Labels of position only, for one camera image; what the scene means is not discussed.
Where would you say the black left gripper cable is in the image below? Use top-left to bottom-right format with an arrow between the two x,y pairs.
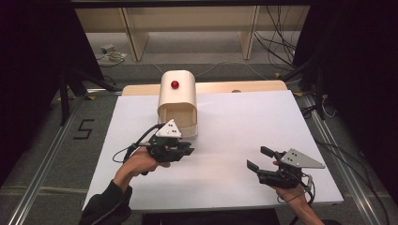
112,123 -> 166,165

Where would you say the light wooden table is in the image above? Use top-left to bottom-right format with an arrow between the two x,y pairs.
121,80 -> 288,97

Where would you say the black metal stand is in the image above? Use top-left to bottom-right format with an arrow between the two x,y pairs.
281,58 -> 327,122

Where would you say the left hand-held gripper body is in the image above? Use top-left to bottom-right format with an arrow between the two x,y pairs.
145,118 -> 183,163

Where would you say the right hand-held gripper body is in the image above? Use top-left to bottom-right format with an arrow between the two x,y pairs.
256,148 -> 327,189

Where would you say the black tripod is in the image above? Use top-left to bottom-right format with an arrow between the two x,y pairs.
57,66 -> 124,127

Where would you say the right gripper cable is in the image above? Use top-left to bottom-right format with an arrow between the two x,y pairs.
275,172 -> 316,225

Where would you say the person's left hand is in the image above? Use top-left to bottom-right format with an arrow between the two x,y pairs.
124,146 -> 172,176

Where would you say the short white cable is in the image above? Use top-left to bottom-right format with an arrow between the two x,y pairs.
321,96 -> 338,119

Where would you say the bundle of black cables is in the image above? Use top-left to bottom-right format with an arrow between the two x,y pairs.
253,6 -> 302,69

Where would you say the cream small drawer cabinet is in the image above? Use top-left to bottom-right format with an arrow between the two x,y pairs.
157,69 -> 199,139

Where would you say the black floor cable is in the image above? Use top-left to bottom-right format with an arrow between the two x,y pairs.
314,138 -> 392,225

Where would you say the light wooden shelf unit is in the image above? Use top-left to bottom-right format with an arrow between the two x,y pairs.
74,5 -> 312,62

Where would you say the thin white floor cable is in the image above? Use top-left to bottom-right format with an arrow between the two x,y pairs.
142,52 -> 268,81

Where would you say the aluminium floor rail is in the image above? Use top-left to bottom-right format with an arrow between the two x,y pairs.
7,93 -> 90,225
299,93 -> 383,225

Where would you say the black curtain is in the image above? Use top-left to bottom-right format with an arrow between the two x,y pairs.
293,0 -> 398,196
0,0 -> 105,186

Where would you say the person's right hand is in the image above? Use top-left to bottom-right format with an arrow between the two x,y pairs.
271,184 -> 310,208

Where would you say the coiled white cable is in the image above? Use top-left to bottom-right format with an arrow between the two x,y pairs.
96,51 -> 129,68

